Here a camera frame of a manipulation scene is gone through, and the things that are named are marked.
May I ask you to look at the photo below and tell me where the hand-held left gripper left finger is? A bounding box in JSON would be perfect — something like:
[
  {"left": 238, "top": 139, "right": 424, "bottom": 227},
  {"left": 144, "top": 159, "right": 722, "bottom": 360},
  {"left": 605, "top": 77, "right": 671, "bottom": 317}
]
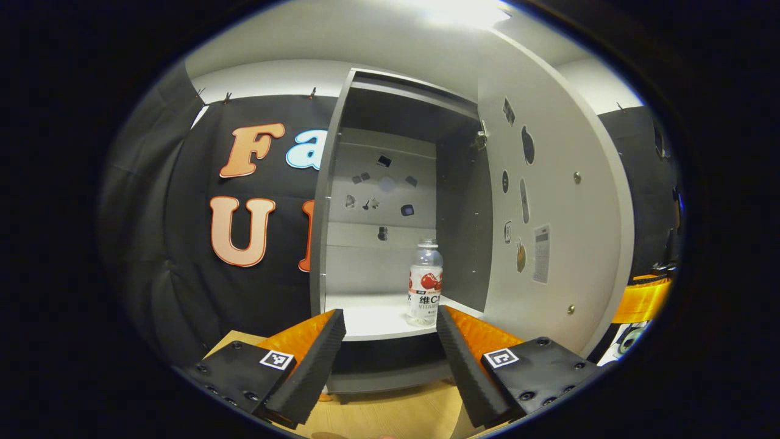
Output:
[{"left": 183, "top": 308, "right": 347, "bottom": 430}]

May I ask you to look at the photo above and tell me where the clear bottle with red label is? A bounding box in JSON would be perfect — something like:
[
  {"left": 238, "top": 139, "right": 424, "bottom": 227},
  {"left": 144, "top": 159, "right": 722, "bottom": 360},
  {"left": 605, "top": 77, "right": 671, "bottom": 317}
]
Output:
[{"left": 406, "top": 239, "right": 444, "bottom": 327}]

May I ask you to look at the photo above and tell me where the white plastic device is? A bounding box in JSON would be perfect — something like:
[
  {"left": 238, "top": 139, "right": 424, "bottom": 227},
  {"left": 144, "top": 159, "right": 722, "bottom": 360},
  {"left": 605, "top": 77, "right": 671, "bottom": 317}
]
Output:
[{"left": 600, "top": 322, "right": 651, "bottom": 366}]

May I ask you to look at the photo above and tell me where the black backdrop cloth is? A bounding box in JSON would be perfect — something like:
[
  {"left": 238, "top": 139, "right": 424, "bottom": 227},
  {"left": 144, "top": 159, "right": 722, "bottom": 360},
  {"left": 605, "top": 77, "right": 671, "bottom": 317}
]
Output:
[{"left": 101, "top": 61, "right": 683, "bottom": 366}]

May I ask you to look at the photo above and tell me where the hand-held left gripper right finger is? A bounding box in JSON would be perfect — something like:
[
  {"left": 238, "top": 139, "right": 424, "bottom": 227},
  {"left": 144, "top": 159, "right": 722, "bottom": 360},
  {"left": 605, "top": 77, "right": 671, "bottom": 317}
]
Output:
[{"left": 436, "top": 305, "right": 604, "bottom": 429}]

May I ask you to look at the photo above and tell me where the ceiling light panel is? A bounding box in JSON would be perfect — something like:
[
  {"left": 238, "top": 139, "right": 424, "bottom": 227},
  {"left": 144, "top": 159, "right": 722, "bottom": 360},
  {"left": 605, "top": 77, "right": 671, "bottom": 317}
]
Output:
[{"left": 408, "top": 0, "right": 516, "bottom": 30}]

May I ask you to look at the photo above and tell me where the row of black cloth clips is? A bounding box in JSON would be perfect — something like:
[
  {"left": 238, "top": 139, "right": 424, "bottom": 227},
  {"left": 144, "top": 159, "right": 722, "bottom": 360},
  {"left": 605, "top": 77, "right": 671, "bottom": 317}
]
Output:
[{"left": 195, "top": 87, "right": 625, "bottom": 113}]

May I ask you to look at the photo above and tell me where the grey cabinet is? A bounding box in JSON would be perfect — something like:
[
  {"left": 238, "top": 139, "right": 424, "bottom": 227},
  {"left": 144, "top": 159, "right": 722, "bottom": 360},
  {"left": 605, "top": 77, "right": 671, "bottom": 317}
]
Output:
[{"left": 310, "top": 67, "right": 494, "bottom": 397}]

